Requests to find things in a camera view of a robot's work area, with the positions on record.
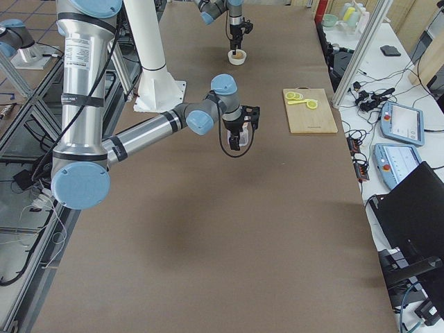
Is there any white bowl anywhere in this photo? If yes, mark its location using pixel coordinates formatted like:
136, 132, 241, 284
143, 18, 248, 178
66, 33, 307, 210
228, 49, 247, 66

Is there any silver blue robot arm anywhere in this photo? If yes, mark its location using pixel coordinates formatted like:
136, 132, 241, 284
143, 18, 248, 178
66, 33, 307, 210
51, 1, 259, 210
193, 0, 253, 53

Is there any blue teach pendant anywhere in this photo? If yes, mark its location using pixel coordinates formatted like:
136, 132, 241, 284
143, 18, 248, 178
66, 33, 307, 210
374, 143, 422, 189
380, 101, 425, 146

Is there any aluminium frame post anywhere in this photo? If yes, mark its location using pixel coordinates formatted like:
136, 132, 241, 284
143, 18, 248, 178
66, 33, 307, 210
332, 0, 393, 109

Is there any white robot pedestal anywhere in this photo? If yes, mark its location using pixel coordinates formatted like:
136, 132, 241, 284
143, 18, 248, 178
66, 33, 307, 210
124, 0, 186, 113

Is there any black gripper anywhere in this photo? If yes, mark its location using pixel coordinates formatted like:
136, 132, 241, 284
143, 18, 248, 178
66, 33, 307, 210
221, 105, 260, 151
228, 16, 253, 51

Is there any bamboo cutting board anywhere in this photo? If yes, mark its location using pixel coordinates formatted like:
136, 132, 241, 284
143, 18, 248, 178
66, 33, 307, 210
282, 88, 338, 135

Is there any yellow plastic knife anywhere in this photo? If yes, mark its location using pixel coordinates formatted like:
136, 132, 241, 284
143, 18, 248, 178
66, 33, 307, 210
287, 99, 310, 105

